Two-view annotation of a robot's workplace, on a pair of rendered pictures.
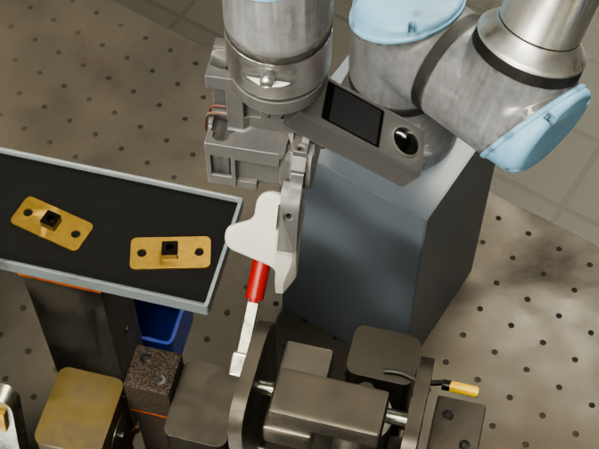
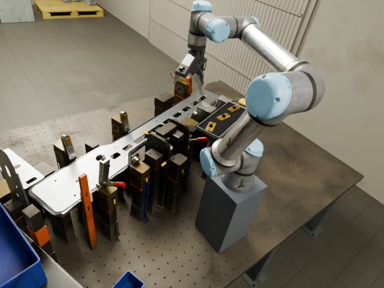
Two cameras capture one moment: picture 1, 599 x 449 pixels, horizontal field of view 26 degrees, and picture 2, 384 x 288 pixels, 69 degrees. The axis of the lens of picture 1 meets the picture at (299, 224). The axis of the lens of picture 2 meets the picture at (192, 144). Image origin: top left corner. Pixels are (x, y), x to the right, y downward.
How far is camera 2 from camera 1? 1.43 m
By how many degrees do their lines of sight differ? 64
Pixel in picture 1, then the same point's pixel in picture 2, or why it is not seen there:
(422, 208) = not seen: hidden behind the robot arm
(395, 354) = (178, 160)
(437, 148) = (224, 178)
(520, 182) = not seen: outside the picture
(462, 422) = (155, 155)
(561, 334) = (191, 266)
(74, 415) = (188, 121)
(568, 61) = (215, 150)
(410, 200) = not seen: hidden behind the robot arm
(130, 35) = (309, 209)
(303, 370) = (176, 133)
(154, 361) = (193, 128)
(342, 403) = (165, 129)
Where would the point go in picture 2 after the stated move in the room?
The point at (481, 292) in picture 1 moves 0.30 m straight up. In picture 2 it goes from (210, 253) to (223, 217)
